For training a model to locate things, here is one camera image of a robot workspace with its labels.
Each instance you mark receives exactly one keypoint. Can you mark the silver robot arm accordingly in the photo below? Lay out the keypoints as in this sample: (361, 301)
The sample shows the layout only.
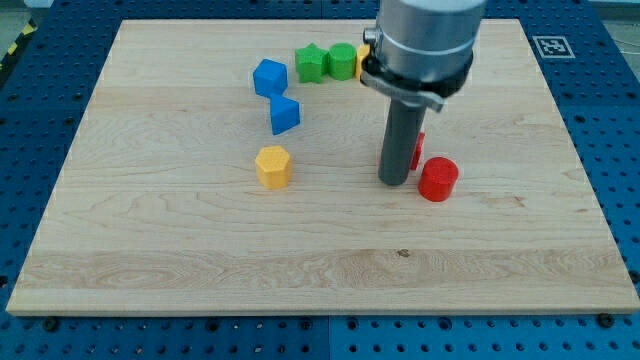
(421, 50)

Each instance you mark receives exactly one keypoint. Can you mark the red cylinder block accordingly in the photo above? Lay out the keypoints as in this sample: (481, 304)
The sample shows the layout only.
(438, 178)

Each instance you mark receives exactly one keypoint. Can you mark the blue cube block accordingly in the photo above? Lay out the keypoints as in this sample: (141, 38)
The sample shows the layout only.
(270, 77)

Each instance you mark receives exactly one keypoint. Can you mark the yellow block behind arm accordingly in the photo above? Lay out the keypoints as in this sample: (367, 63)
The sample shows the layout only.
(362, 53)

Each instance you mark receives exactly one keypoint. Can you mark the green star block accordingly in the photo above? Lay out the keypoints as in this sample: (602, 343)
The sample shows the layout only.
(311, 63)

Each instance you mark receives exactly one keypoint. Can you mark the wooden board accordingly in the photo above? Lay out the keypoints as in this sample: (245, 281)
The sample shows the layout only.
(158, 210)

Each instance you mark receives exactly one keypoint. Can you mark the white fiducial marker tag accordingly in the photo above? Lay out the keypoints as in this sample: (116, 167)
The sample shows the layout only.
(553, 47)

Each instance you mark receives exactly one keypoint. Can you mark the yellow hexagon block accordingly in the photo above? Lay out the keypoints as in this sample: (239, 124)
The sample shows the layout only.
(273, 167)

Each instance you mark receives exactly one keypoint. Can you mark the blue triangular block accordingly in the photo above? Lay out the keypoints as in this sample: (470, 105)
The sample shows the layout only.
(284, 114)

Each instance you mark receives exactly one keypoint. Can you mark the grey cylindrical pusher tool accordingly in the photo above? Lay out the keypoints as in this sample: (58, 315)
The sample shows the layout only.
(403, 126)

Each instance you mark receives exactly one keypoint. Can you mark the red block behind tool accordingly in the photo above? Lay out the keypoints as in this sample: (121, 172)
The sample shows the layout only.
(417, 151)

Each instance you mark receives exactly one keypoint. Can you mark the green cylinder block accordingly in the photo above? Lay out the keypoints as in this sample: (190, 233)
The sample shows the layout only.
(342, 58)

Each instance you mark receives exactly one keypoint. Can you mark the black yellow hazard tape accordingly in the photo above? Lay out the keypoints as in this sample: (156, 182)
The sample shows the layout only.
(19, 45)

